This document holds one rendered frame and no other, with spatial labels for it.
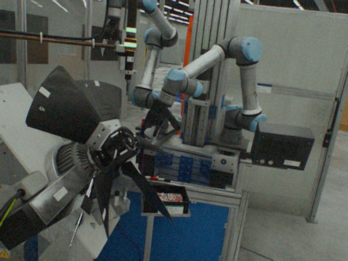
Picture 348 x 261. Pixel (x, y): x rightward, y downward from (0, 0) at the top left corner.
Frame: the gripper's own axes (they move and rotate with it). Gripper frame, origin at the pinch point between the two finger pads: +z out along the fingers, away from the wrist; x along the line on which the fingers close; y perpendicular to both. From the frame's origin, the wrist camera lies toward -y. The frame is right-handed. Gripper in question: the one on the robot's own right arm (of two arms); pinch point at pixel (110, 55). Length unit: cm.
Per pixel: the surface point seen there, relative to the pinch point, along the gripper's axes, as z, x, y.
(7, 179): 71, 46, -25
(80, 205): 38, -24, -88
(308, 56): -13, -139, 128
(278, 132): 25, -91, -21
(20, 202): 38, -8, -92
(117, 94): 13.8, -17.2, -38.5
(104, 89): 12.1, -12.1, -40.1
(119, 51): -5, -22, -55
